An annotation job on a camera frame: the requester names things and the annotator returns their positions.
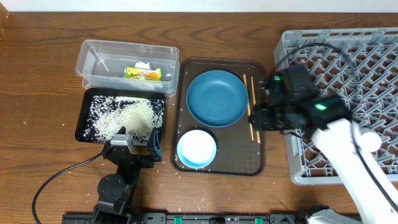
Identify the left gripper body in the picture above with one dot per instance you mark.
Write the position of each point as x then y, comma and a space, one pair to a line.
143, 163

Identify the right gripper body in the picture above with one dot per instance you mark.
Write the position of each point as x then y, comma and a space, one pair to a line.
275, 118

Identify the wooden chopstick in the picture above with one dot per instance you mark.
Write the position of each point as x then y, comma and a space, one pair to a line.
254, 102
248, 106

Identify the light blue rice bowl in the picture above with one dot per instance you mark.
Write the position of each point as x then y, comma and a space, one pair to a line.
196, 149

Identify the blue plate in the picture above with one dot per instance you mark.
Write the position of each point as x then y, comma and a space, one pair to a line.
217, 98

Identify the yellow green snack wrapper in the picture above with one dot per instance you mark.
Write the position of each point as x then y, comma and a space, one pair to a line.
143, 74

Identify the white tissue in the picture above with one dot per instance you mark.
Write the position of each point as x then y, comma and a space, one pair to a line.
143, 65

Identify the white green cup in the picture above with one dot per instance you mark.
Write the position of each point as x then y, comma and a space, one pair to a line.
369, 140

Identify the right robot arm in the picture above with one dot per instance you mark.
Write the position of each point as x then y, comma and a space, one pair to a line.
294, 102

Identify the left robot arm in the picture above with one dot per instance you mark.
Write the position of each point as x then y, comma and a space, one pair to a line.
117, 190

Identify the black waste tray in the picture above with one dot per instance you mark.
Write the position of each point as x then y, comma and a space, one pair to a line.
90, 93

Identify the grey dishwasher rack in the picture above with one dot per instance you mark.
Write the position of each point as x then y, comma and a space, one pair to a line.
360, 65

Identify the spilled rice pile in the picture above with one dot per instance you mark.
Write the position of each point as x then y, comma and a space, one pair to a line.
108, 114

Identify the brown serving tray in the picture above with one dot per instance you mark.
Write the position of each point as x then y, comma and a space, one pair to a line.
236, 153

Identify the clear plastic bin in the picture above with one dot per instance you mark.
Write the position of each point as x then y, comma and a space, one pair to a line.
101, 64

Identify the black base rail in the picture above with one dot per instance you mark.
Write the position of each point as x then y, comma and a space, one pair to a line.
153, 218

